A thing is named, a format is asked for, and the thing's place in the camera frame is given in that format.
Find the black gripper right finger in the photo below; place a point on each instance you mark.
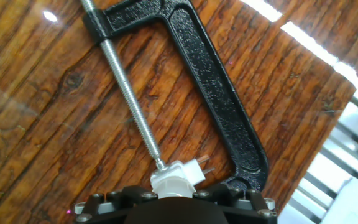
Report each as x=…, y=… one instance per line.
x=244, y=202

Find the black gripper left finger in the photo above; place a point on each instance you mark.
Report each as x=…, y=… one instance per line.
x=113, y=202

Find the white LED light bulb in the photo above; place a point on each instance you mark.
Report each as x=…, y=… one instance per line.
x=172, y=188

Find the white lamp socket adapter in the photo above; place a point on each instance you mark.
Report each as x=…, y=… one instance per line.
x=182, y=174

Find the brown wooden board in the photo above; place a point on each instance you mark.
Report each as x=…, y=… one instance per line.
x=57, y=109

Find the black C-clamp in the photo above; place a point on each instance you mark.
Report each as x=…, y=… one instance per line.
x=210, y=77

